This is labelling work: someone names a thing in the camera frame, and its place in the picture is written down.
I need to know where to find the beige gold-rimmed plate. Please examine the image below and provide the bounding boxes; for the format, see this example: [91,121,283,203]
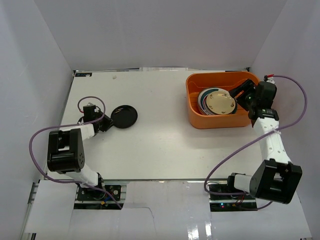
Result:
[206,90,236,115]

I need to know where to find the white plate green rim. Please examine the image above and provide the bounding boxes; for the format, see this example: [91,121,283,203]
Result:
[197,87,227,116]

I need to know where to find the white plate orange sunburst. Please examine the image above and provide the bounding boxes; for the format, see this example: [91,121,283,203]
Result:
[197,88,208,116]

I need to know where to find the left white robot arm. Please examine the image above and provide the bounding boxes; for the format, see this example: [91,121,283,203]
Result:
[46,103,113,200]

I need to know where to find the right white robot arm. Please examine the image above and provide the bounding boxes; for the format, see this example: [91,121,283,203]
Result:
[225,79,303,204]

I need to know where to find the orange plastic bin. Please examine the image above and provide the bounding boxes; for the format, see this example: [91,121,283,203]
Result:
[185,71,260,129]

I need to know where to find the black plate upper left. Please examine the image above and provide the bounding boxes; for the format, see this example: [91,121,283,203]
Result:
[110,105,138,129]

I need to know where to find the white paper sheets at back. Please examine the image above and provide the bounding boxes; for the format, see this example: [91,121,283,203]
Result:
[139,67,189,72]

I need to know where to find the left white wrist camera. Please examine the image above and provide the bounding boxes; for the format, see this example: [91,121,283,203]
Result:
[86,102,96,111]

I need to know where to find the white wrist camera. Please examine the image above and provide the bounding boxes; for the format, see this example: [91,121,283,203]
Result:
[263,74,275,85]
[86,102,96,111]

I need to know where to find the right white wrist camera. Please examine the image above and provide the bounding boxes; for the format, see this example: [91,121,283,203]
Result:
[263,74,275,85]

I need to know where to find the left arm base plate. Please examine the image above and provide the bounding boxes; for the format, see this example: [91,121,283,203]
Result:
[76,184,122,201]

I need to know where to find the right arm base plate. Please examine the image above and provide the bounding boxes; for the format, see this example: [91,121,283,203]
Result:
[206,182,255,201]

